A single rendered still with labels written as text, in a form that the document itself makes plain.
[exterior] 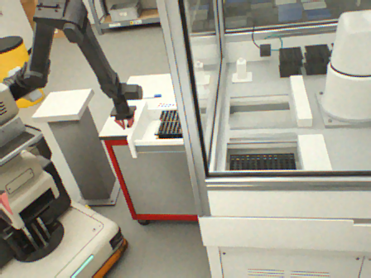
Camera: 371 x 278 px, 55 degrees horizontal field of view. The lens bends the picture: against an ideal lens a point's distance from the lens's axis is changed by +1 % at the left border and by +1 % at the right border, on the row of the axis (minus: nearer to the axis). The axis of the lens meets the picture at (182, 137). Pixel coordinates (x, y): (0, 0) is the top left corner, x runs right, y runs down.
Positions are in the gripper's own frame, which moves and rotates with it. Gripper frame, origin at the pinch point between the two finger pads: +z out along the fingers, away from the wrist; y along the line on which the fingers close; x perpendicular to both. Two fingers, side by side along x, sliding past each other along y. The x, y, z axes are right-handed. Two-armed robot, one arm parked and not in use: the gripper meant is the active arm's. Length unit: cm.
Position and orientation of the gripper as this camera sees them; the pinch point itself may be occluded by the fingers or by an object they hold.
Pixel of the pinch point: (127, 127)
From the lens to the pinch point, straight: 154.8
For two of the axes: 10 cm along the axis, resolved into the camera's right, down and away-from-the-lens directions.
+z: 1.4, 7.8, 6.1
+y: 9.8, -0.3, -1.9
